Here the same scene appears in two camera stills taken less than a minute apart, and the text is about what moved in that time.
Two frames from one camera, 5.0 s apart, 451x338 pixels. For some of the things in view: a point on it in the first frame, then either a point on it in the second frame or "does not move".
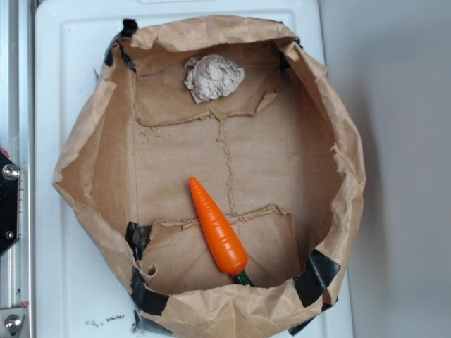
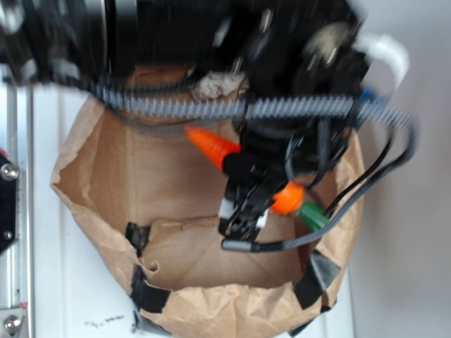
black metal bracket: (9, 227) does not move
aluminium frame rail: (17, 271) does not move
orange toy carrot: (222, 232) → (286, 198)
